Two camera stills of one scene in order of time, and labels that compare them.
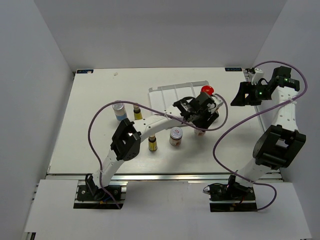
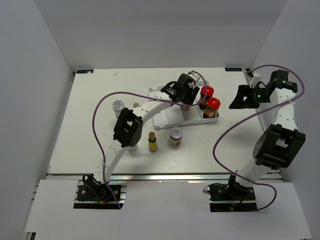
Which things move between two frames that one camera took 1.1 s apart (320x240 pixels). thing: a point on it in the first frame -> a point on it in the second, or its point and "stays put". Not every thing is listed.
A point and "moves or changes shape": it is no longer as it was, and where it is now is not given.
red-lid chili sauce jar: (208, 89) stays put
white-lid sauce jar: (176, 135) stays put
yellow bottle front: (152, 142) stays put
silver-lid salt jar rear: (120, 111) stays put
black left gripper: (205, 123) -> (190, 99)
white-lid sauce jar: (199, 132) moves or changes shape
